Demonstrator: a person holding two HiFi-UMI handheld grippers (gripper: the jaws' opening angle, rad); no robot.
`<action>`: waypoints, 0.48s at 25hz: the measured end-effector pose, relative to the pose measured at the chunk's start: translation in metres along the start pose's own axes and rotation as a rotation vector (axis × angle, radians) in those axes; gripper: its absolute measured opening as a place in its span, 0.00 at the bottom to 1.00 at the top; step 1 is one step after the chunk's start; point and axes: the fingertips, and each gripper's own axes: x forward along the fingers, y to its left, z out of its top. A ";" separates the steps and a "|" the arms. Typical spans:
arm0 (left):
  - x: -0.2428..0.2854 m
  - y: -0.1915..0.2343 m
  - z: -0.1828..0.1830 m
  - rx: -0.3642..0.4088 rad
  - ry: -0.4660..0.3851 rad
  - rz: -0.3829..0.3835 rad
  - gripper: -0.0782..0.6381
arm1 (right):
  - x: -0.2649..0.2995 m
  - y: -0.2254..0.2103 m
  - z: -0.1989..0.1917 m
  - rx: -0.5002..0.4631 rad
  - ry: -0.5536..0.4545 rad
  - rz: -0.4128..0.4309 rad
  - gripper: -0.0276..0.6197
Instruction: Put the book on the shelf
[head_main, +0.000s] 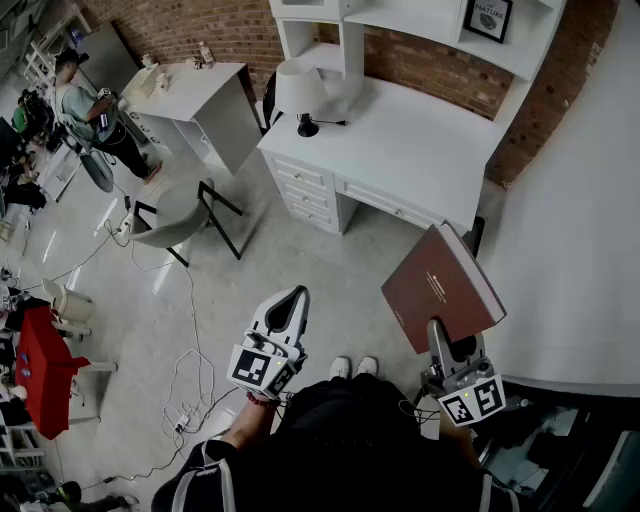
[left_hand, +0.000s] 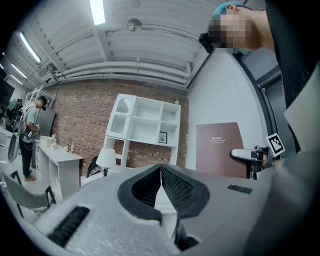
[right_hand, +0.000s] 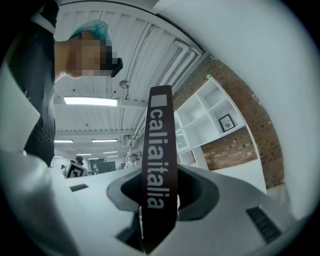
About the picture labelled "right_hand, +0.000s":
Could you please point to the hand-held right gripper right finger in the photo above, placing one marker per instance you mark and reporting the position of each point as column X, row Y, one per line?
column 225, row 225

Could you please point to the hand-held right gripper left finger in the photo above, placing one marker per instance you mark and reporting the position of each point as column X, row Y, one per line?
column 75, row 215

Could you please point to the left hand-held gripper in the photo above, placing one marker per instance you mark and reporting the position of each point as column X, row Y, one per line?
column 75, row 171

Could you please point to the brown book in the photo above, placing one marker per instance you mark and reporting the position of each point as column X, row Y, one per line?
column 160, row 150

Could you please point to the dark standing board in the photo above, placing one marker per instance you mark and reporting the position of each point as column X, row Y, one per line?
column 105, row 167

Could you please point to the long ceiling light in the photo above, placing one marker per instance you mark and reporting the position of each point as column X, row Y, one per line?
column 104, row 140
column 90, row 101
column 63, row 141

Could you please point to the round metal ceiling lamp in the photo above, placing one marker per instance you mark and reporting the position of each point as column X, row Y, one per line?
column 124, row 83

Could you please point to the person's black shirt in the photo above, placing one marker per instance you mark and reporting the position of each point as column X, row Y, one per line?
column 42, row 75

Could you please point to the person's head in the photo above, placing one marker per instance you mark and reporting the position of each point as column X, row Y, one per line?
column 75, row 57

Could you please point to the white shelf unit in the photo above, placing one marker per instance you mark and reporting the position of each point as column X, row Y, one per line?
column 193, row 110

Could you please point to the green hair net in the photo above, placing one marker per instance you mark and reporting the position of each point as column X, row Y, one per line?
column 93, row 27

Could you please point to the small green bottle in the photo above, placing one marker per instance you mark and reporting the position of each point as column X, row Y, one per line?
column 208, row 76

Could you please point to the white ceiling pipe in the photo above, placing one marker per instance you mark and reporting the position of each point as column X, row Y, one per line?
column 183, row 57

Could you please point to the black picture frame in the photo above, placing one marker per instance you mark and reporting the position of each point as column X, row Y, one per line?
column 227, row 123

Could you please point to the black head camera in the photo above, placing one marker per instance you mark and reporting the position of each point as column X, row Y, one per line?
column 116, row 66

